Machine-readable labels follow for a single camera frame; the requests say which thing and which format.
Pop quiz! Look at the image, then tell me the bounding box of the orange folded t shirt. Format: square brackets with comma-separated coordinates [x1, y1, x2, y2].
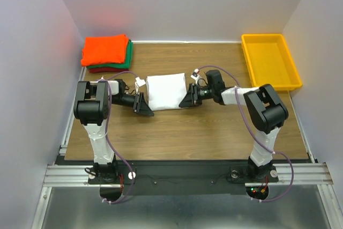
[81, 34, 129, 67]

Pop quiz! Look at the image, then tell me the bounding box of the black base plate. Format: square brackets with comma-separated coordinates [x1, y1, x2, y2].
[85, 160, 279, 200]

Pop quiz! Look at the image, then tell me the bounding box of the red folded t shirt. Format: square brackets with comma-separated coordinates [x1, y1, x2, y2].
[88, 67, 129, 73]

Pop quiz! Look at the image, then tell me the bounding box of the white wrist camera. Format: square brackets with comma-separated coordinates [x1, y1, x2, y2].
[135, 77, 146, 93]
[191, 69, 202, 84]

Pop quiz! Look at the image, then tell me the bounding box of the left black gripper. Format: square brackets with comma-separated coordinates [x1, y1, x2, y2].
[110, 92, 154, 116]

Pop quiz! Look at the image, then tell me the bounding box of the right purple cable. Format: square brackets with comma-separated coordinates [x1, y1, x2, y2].
[195, 64, 295, 203]

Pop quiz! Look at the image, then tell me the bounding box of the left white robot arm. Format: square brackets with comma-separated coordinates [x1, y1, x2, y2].
[73, 79, 154, 184]

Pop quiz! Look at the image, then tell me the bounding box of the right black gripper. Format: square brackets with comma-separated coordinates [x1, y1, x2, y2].
[178, 82, 214, 108]

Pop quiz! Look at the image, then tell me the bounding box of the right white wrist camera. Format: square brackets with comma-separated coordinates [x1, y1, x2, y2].
[191, 69, 202, 84]

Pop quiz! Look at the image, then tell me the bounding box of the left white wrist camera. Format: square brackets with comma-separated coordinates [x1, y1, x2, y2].
[135, 77, 146, 93]

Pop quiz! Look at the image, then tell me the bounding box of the white t shirt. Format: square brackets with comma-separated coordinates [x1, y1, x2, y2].
[146, 73, 187, 111]

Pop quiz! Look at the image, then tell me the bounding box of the yellow plastic tray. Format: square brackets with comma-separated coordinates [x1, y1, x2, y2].
[241, 34, 302, 91]

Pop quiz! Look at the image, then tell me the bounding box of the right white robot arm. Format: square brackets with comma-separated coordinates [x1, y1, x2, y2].
[179, 69, 289, 181]

